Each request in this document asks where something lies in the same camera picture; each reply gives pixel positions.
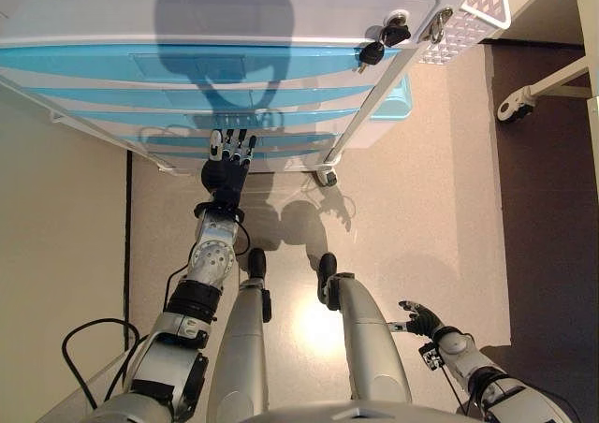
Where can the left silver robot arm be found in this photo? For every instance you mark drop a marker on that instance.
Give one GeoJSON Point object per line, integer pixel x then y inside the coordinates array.
{"type": "Point", "coordinates": [210, 254]}

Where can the right robot hand dark palm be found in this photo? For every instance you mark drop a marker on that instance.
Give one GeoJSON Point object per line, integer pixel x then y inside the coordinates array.
{"type": "Point", "coordinates": [426, 322]}

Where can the cyan white bin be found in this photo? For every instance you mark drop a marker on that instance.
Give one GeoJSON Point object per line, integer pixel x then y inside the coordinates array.
{"type": "Point", "coordinates": [393, 109]}

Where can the black cart key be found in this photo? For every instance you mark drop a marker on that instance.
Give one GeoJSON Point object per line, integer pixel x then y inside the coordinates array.
{"type": "Point", "coordinates": [397, 34]}
{"type": "Point", "coordinates": [372, 53]}

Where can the right silver robot leg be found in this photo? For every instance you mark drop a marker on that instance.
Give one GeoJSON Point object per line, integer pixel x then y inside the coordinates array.
{"type": "Point", "coordinates": [369, 348]}

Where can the grey cart caster wheel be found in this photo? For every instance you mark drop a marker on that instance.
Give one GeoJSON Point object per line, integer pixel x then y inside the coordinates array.
{"type": "Point", "coordinates": [327, 178]}

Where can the white bed caster wheel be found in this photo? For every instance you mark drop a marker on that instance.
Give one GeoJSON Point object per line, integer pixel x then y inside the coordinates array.
{"type": "Point", "coordinates": [512, 107]}

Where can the silver cart latch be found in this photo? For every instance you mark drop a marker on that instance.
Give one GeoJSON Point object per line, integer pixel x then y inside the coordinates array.
{"type": "Point", "coordinates": [437, 25]}

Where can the white perforated basket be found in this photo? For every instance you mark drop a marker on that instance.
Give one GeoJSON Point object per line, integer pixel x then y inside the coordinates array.
{"type": "Point", "coordinates": [482, 2]}

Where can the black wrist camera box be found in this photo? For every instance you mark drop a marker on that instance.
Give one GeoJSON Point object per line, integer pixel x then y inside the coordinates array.
{"type": "Point", "coordinates": [430, 355]}

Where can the cream bed frame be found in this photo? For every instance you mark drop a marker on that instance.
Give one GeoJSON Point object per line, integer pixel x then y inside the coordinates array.
{"type": "Point", "coordinates": [557, 79]}

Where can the left robot hand dark palm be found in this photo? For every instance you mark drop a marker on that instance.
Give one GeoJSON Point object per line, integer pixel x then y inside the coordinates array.
{"type": "Point", "coordinates": [227, 177]}

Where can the silver robot torso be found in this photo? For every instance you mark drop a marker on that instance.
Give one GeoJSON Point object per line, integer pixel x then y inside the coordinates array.
{"type": "Point", "coordinates": [327, 413]}

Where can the white blue medical cart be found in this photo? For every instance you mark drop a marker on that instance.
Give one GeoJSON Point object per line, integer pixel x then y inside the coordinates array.
{"type": "Point", "coordinates": [93, 20]}

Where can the white drawer blue front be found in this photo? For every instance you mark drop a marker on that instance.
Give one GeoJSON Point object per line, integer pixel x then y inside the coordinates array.
{"type": "Point", "coordinates": [304, 117]}

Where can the silver robot leg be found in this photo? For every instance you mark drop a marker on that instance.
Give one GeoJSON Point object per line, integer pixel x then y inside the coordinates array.
{"type": "Point", "coordinates": [243, 348]}
{"type": "Point", "coordinates": [369, 348]}

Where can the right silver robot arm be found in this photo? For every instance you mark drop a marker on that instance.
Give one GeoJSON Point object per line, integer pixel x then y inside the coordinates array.
{"type": "Point", "coordinates": [458, 345]}

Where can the left silver robot leg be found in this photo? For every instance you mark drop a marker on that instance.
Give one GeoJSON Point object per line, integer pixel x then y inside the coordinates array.
{"type": "Point", "coordinates": [243, 348]}

